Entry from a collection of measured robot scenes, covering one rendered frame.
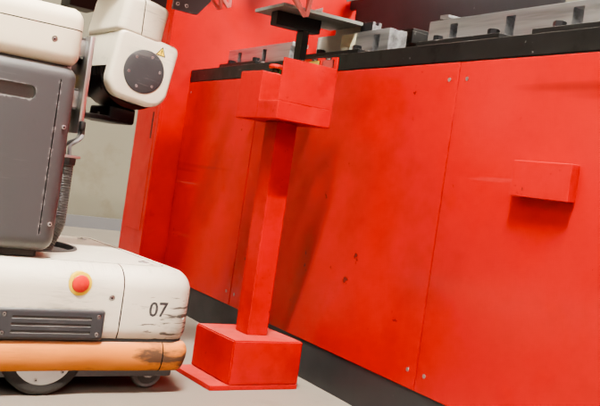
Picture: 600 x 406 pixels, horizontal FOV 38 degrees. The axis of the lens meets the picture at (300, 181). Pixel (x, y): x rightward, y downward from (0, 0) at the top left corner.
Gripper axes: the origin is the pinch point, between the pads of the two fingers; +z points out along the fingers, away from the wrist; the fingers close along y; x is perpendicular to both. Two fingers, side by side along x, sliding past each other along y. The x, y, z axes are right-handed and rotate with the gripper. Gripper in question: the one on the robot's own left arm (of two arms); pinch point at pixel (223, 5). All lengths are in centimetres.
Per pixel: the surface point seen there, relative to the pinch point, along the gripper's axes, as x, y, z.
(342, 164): 4, -46, 45
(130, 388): 76, -47, 73
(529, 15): -20, -95, 15
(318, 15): -15.4, -23.6, 8.5
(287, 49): -28.2, 15.6, 20.1
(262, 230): 31, -44, 53
